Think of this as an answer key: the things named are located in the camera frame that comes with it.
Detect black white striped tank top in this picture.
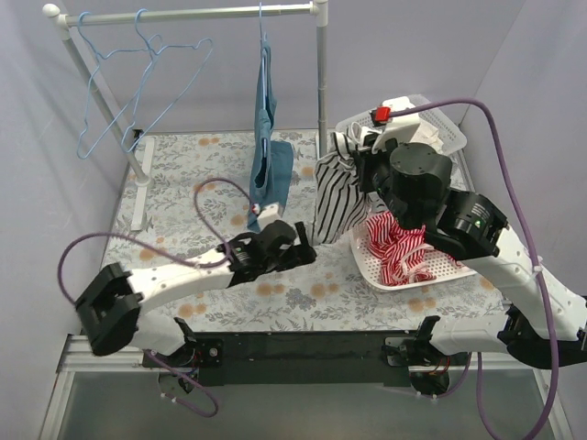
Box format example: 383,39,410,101
310,123,381,245

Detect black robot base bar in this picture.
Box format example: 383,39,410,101
141,327,464,389

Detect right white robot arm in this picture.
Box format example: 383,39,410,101
351,140,586,369

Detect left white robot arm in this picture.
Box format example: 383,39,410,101
75,220,316,367

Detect blue hanger holding garment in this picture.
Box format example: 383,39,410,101
258,1,267,68

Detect cream white cloth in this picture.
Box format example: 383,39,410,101
412,123,444,154

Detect white basket at back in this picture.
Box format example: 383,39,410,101
335,94,467,156

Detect white plastic laundry basket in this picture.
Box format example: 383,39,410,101
349,220,474,292

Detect red white striped garment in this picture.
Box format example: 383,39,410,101
363,212,437,287

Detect blue hanging garment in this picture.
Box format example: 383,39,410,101
249,40,294,213

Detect grey white clothes rack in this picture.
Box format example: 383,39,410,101
42,1,328,232

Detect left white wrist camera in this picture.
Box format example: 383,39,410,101
257,203,282,231

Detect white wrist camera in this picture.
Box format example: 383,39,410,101
360,96,421,152
257,203,282,231

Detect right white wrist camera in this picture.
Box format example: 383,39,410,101
360,96,421,152

